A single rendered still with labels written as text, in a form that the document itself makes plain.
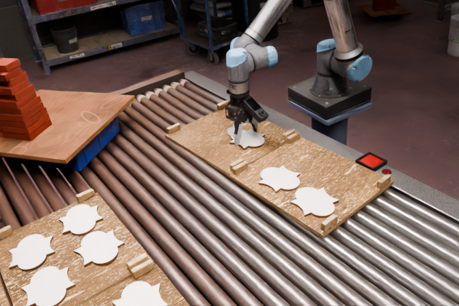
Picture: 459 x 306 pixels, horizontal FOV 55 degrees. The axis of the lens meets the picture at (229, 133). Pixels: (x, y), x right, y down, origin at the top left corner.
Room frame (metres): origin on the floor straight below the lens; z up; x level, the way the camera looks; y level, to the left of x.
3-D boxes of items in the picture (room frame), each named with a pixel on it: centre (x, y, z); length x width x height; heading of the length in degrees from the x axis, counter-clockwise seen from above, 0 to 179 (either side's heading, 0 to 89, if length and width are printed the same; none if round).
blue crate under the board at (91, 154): (1.58, 0.65, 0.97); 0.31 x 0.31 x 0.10; 69
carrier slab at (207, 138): (1.52, 0.00, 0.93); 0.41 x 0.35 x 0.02; 38
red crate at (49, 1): (5.34, 1.76, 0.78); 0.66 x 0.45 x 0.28; 118
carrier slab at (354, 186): (1.18, -0.25, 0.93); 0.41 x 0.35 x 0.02; 37
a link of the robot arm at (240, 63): (1.48, -0.06, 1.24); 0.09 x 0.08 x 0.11; 115
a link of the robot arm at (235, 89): (1.47, -0.05, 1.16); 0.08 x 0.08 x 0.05
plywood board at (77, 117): (1.61, 0.71, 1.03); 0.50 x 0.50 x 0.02; 69
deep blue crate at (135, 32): (5.78, 0.97, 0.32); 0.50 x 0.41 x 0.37; 114
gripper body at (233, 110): (1.48, -0.05, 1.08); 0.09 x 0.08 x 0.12; 44
